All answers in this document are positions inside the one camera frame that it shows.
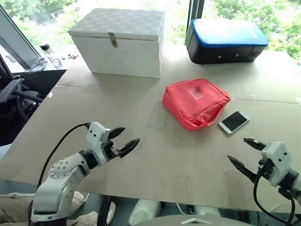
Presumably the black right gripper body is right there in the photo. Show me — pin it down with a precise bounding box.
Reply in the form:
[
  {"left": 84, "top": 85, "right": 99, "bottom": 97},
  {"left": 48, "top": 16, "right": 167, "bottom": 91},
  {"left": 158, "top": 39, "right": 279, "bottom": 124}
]
[{"left": 257, "top": 157, "right": 275, "bottom": 182}]

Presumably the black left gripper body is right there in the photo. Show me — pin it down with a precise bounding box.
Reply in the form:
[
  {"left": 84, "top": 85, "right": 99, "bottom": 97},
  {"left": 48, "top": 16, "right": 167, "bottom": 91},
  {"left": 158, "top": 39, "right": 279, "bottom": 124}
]
[{"left": 101, "top": 138, "right": 121, "bottom": 163}]

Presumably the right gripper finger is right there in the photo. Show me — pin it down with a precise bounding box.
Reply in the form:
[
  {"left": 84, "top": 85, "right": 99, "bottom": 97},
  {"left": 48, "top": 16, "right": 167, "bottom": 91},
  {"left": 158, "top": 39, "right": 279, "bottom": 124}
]
[
  {"left": 243, "top": 137, "right": 268, "bottom": 152},
  {"left": 227, "top": 154, "right": 260, "bottom": 184}
]

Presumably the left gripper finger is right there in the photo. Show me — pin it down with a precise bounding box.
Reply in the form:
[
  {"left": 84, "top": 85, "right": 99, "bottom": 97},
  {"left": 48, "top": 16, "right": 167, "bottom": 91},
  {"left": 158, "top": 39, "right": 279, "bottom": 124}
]
[
  {"left": 109, "top": 127, "right": 126, "bottom": 140},
  {"left": 117, "top": 137, "right": 141, "bottom": 159}
]

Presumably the clear phone case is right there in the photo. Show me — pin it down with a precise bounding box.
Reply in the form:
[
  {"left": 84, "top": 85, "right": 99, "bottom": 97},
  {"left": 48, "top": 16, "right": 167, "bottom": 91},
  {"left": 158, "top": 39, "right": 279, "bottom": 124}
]
[{"left": 146, "top": 100, "right": 170, "bottom": 129}]

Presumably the blue and black case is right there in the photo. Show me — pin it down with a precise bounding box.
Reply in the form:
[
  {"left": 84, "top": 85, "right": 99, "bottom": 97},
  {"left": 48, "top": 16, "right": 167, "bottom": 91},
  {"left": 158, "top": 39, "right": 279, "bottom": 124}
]
[{"left": 184, "top": 18, "right": 269, "bottom": 65}]

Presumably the white smartphone with dark screen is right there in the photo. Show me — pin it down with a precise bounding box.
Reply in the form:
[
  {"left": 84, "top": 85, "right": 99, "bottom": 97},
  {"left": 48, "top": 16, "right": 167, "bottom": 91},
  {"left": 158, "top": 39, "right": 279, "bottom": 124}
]
[{"left": 218, "top": 110, "right": 250, "bottom": 135}]

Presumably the black pole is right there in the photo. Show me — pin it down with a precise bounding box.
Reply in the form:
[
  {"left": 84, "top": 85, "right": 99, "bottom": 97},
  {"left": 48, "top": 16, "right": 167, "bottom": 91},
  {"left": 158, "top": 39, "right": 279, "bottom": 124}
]
[{"left": 96, "top": 194, "right": 112, "bottom": 226}]

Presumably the white rounded shape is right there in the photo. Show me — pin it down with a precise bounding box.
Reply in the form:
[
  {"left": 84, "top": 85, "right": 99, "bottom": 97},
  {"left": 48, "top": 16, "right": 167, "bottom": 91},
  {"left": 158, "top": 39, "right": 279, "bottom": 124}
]
[{"left": 127, "top": 199, "right": 161, "bottom": 226}]

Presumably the red fabric pouch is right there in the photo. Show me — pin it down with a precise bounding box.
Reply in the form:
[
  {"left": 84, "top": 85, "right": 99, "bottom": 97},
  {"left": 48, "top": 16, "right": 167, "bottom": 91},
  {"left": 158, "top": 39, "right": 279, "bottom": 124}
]
[{"left": 162, "top": 78, "right": 231, "bottom": 131}]

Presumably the grey rounded robot torso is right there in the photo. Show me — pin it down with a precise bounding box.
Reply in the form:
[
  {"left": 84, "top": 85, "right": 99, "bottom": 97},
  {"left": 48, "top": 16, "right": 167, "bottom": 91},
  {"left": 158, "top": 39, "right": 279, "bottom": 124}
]
[{"left": 143, "top": 213, "right": 238, "bottom": 226}]

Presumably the white woven lidded box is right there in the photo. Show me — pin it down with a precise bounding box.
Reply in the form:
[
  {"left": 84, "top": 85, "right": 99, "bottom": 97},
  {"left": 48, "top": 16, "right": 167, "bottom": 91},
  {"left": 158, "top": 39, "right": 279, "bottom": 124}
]
[{"left": 68, "top": 8, "right": 166, "bottom": 80}]

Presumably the clear bottle with black cap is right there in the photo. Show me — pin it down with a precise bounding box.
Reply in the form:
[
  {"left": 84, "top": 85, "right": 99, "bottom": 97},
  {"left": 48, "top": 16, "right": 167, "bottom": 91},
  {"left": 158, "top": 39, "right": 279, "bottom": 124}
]
[{"left": 39, "top": 43, "right": 62, "bottom": 68}]

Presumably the black office chair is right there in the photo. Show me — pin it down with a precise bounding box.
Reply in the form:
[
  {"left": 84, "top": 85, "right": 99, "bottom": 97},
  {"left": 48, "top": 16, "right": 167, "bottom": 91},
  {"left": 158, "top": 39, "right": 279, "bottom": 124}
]
[{"left": 0, "top": 53, "right": 45, "bottom": 146}]

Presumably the beige cloth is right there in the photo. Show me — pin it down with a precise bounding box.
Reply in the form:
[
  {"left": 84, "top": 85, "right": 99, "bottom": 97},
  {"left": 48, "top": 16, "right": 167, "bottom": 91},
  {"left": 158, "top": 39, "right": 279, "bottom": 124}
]
[{"left": 0, "top": 192, "right": 36, "bottom": 226}]

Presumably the grey slanted window beam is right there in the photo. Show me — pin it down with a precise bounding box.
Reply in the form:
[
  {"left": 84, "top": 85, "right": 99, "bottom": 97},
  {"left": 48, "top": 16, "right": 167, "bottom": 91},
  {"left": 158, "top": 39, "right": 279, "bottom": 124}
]
[{"left": 0, "top": 4, "right": 46, "bottom": 73}]

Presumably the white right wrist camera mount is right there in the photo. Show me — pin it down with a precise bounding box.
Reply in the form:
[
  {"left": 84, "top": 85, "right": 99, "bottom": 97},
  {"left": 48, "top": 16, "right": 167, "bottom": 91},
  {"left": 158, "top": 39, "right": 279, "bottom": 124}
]
[{"left": 260, "top": 141, "right": 293, "bottom": 188}]

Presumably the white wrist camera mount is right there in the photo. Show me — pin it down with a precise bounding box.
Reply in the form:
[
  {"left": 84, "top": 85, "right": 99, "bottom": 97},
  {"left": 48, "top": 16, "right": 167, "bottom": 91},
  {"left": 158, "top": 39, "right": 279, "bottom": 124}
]
[
  {"left": 85, "top": 121, "right": 111, "bottom": 167},
  {"left": 260, "top": 141, "right": 293, "bottom": 188}
]

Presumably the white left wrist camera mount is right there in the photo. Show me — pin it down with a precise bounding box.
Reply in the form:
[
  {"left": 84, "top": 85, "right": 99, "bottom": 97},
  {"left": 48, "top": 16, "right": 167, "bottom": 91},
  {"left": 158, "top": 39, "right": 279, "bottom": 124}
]
[{"left": 85, "top": 121, "right": 111, "bottom": 167}]

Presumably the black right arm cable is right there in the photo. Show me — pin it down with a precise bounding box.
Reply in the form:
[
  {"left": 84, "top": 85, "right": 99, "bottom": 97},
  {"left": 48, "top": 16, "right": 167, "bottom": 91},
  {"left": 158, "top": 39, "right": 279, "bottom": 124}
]
[{"left": 253, "top": 173, "right": 296, "bottom": 226}]

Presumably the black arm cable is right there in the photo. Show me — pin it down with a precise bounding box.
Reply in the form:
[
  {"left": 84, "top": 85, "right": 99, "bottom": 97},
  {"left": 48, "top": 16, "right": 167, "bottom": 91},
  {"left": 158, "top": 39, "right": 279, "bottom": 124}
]
[
  {"left": 253, "top": 173, "right": 296, "bottom": 226},
  {"left": 37, "top": 122, "right": 91, "bottom": 189}
]

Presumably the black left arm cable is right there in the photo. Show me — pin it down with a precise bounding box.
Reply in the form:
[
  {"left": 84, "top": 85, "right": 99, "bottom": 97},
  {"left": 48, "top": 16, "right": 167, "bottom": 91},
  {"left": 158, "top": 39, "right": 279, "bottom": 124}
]
[{"left": 37, "top": 122, "right": 91, "bottom": 189}]

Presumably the grey tangled cable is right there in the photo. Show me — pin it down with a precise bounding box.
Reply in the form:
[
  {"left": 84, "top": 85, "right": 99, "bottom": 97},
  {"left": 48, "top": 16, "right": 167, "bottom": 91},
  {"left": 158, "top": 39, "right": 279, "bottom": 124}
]
[{"left": 29, "top": 57, "right": 48, "bottom": 73}]

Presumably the dark window post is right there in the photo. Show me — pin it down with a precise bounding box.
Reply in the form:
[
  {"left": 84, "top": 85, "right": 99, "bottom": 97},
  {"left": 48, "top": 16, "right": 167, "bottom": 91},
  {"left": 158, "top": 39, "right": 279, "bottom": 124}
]
[{"left": 187, "top": 0, "right": 206, "bottom": 21}]

